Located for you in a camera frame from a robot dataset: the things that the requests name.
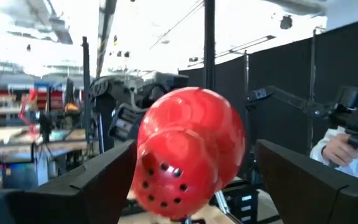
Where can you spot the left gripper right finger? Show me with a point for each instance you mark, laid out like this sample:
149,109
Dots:
300,193

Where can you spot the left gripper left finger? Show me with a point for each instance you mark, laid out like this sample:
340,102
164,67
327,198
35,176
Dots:
89,193

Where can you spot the red desk lamp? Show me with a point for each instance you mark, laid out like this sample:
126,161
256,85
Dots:
191,140
30,102

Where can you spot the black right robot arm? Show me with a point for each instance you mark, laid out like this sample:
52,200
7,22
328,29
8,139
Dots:
106,124

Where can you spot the person's hand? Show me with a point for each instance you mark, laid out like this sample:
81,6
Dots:
339,151

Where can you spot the black lit computer tower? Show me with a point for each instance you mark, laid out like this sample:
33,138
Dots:
20,174

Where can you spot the black curtain partition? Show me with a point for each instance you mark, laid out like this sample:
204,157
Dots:
281,74

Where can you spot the black ceiling spotlight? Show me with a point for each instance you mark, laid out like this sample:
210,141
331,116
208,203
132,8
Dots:
286,22

